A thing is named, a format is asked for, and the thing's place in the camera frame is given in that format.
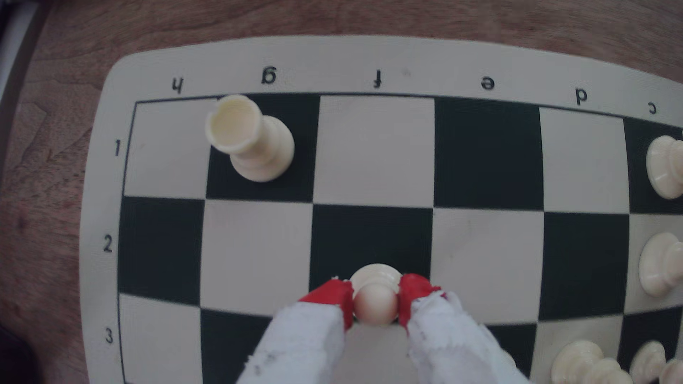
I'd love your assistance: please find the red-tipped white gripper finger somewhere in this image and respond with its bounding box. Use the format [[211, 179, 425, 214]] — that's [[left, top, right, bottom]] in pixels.
[[397, 273, 529, 384], [236, 277, 355, 384]]

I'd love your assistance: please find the small white chess pawn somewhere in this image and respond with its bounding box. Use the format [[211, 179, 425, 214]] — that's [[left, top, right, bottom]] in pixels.
[[349, 263, 403, 327]]

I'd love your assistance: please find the white chess queen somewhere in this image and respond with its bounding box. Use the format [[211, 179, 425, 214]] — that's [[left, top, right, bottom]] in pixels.
[[551, 340, 633, 384]]

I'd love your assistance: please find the white chess rook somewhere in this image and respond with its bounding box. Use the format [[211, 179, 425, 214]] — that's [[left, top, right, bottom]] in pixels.
[[205, 94, 295, 183]]

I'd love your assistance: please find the green white chess board mat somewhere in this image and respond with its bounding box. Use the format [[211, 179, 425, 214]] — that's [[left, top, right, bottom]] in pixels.
[[79, 34, 683, 384]]

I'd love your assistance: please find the tall white chess king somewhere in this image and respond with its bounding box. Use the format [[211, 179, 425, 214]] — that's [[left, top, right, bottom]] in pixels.
[[638, 232, 683, 298]]

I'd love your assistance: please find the white chess bishop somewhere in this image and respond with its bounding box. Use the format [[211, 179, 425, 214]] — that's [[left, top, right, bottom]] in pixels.
[[646, 135, 683, 201]]

